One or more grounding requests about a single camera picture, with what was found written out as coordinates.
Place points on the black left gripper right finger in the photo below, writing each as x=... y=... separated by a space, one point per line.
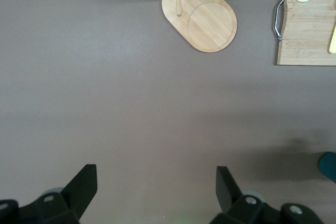
x=228 y=195

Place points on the wooden mug tree rack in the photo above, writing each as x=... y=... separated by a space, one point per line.
x=207 y=24

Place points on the yellow plastic fork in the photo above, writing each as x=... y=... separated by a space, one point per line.
x=333 y=43

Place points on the dark teal ribbed mug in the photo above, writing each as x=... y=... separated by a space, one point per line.
x=329 y=166

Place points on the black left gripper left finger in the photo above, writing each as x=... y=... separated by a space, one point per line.
x=78 y=195

